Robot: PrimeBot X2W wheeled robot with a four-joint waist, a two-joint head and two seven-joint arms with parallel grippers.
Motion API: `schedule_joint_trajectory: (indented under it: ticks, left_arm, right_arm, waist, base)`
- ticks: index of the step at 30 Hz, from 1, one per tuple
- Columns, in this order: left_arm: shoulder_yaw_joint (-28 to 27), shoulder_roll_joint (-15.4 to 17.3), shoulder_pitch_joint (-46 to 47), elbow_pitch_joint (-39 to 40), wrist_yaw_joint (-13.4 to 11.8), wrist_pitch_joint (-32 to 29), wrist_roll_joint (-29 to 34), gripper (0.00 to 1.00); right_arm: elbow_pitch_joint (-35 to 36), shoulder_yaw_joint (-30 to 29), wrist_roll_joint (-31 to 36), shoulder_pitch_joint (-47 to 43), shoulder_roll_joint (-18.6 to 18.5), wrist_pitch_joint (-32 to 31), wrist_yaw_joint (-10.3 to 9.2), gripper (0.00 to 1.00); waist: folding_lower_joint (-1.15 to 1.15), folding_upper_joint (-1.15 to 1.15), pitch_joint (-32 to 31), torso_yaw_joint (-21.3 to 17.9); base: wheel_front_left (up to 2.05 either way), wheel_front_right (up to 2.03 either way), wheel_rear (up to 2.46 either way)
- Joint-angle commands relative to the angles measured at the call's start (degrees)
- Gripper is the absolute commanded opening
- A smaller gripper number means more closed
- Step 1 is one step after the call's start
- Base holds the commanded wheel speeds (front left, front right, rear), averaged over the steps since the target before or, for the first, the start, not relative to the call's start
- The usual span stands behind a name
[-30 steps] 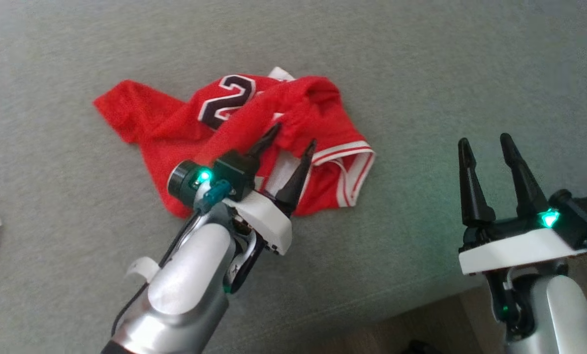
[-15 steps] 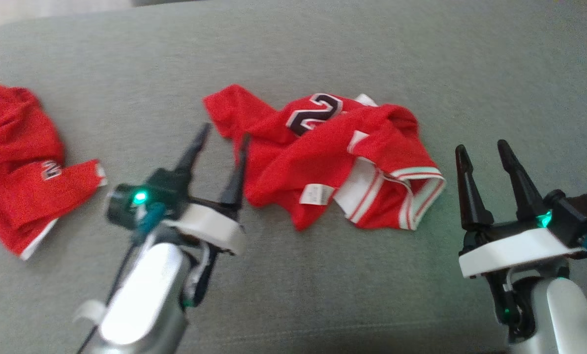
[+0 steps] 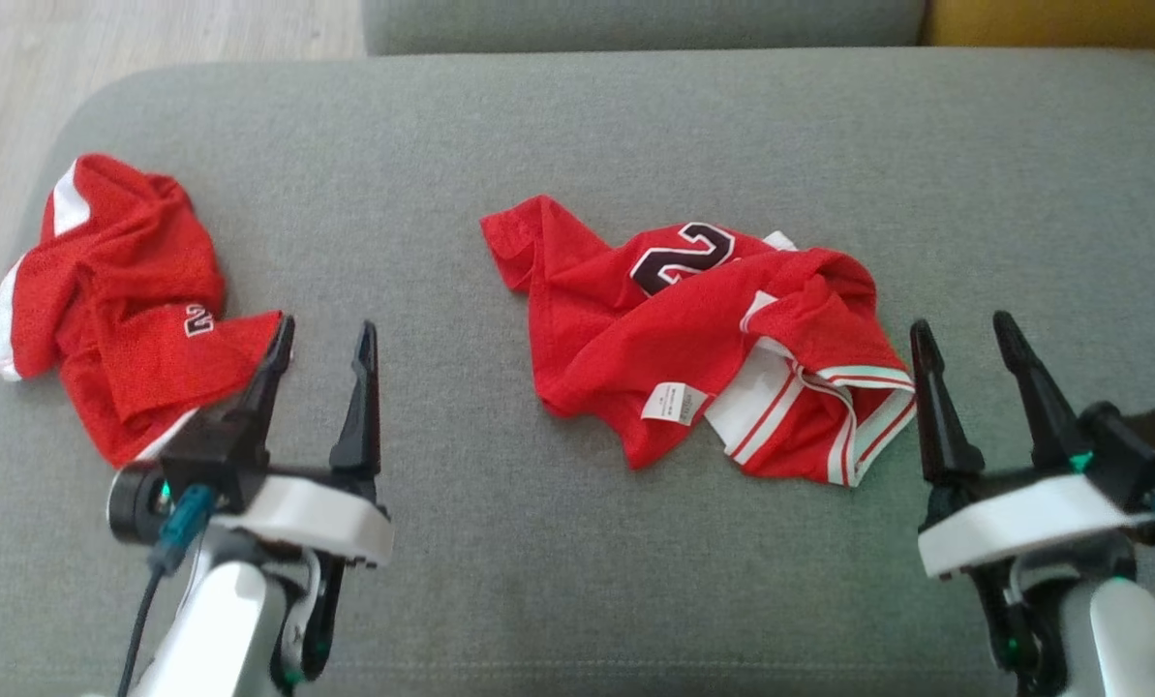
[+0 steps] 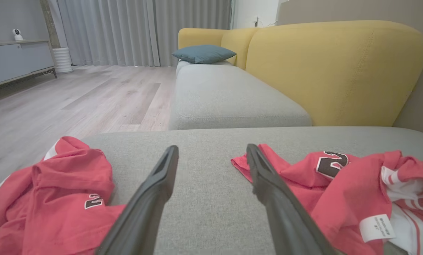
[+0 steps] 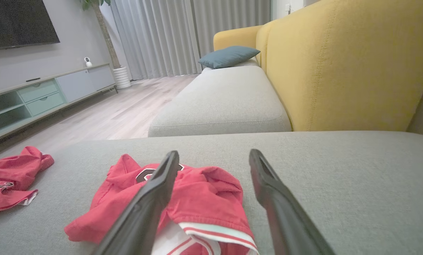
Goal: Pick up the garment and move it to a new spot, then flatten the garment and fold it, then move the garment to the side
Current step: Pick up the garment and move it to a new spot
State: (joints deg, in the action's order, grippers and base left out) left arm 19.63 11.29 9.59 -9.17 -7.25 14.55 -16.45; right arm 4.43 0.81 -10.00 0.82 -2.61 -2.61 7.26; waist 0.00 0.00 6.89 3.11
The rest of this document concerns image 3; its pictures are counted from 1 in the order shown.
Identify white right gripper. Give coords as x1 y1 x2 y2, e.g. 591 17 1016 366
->
909 310 1155 582

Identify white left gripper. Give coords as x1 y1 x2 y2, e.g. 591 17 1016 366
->
209 315 395 569

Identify red basketball shorts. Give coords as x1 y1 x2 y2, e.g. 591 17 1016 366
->
0 153 293 470

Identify red basketball jersey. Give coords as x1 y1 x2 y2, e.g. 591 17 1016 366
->
480 195 919 488

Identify grey fabric sofa seat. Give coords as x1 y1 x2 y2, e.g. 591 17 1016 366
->
0 48 1155 697

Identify yellow cushion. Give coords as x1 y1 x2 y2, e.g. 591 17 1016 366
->
921 0 1155 51

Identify grey sofa back cushion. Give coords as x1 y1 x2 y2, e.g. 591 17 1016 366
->
362 0 927 56

